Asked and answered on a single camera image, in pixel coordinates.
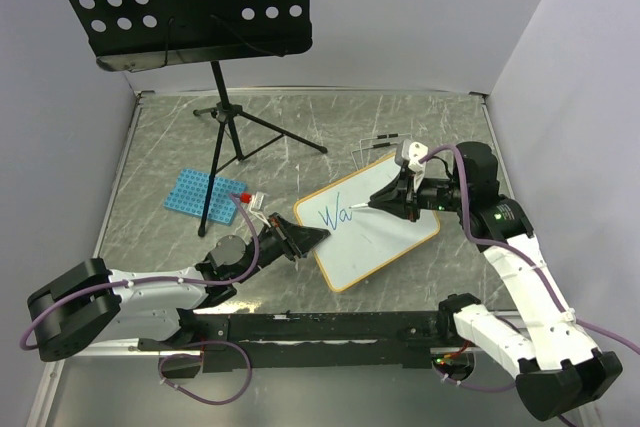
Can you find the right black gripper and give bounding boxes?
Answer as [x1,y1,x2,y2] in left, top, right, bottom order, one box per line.
[369,167,470,222]

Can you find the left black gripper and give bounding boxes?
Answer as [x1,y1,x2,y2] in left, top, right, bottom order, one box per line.
[234,212,330,284]

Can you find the yellow framed whiteboard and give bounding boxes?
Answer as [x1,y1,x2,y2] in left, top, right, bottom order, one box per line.
[293,154,440,292]

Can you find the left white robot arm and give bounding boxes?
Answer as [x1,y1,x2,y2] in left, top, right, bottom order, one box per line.
[20,213,330,362]

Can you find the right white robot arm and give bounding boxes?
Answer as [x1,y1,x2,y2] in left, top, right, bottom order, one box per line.
[367,140,623,421]

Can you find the blue studded building plate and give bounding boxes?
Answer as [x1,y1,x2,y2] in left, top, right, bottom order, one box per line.
[164,169,247,225]

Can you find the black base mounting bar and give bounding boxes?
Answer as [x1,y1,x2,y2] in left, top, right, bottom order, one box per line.
[138,310,464,373]

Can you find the black perforated music stand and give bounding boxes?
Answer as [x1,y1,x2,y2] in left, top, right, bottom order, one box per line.
[41,0,329,238]

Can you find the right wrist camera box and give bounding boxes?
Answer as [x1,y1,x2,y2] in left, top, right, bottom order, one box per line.
[394,139,429,172]

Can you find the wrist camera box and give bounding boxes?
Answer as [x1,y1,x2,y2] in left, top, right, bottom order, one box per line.
[394,139,429,172]
[239,192,266,213]

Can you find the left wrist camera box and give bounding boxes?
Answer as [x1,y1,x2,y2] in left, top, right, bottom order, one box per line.
[239,192,266,213]

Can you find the wire whiteboard easel stand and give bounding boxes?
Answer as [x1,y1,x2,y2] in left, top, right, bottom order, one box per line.
[350,133,411,170]

